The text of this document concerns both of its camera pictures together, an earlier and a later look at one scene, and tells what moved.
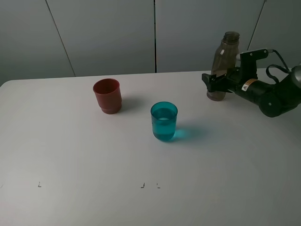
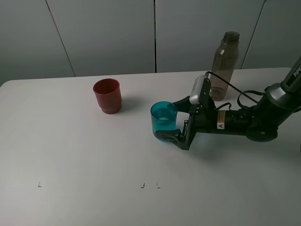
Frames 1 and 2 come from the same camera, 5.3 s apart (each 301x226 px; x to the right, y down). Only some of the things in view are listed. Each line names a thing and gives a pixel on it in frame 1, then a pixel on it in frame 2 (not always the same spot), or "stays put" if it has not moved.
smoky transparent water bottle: [225, 59] stays put
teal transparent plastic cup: [163, 116] stays put
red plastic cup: [108, 92] stays put
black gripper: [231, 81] → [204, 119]
